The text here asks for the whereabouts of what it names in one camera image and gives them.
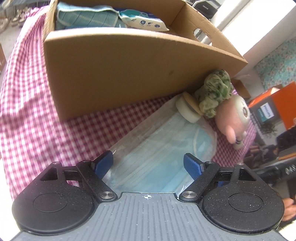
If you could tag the round white container with cork lid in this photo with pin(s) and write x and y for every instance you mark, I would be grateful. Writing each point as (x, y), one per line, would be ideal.
(187, 112)

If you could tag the pink and white plush toy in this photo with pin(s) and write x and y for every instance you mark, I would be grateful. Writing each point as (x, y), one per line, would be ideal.
(229, 115)

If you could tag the wheelchair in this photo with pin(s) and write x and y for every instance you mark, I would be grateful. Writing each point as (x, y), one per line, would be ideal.
(205, 5)

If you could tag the green fabric scrunchie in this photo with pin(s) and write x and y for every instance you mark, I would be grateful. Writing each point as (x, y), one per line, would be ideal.
(215, 92)

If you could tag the person's right hand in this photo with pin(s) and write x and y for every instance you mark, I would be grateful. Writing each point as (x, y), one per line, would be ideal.
(290, 209)

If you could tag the teal floral cloth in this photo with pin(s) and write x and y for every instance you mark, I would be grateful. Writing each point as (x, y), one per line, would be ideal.
(277, 62)

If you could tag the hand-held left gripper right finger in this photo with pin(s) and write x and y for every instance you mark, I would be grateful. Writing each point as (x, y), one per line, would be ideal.
(193, 165)

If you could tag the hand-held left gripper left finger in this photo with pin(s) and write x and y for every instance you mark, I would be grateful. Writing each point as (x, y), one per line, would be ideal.
(104, 165)

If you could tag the pack of blue face masks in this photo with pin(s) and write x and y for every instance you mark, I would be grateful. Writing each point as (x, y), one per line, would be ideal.
(157, 150)

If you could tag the light blue checked towel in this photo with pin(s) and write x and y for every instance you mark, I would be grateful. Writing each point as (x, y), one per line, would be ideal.
(87, 16)

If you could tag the small brown cardboard box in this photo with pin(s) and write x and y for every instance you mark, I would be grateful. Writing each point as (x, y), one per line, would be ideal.
(241, 89)

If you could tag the white wet wipes pack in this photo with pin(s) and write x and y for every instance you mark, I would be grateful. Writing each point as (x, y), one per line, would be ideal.
(143, 22)

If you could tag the purple checked tablecloth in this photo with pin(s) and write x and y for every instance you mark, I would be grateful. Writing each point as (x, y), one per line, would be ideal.
(30, 92)

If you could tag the orange and black box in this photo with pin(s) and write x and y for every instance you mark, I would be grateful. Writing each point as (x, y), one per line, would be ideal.
(284, 102)

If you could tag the row of pale shoes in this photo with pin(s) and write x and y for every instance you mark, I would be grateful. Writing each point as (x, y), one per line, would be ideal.
(13, 19)

